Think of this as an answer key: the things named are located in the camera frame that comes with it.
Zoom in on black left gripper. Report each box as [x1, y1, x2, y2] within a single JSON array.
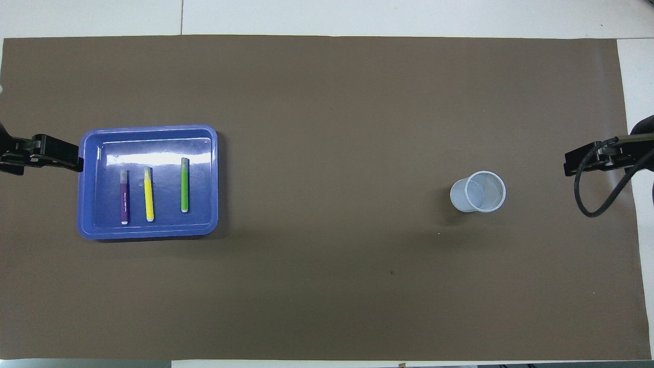
[[0, 122, 84, 176]]

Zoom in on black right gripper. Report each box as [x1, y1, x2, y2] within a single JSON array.
[[564, 134, 654, 177]]

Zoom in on purple marker pen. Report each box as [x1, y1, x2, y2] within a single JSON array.
[[120, 170, 130, 225]]

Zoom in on yellow marker pen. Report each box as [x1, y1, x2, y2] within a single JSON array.
[[144, 167, 155, 222]]

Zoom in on green marker pen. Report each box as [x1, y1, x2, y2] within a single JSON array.
[[180, 157, 190, 213]]

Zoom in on blue plastic tray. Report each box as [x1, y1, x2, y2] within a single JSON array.
[[77, 124, 219, 241]]

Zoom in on translucent plastic cup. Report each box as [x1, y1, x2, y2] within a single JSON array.
[[450, 171, 507, 214]]

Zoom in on brown table mat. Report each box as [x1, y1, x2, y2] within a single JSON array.
[[0, 35, 652, 361]]

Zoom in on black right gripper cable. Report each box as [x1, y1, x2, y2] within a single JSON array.
[[575, 137, 654, 218]]

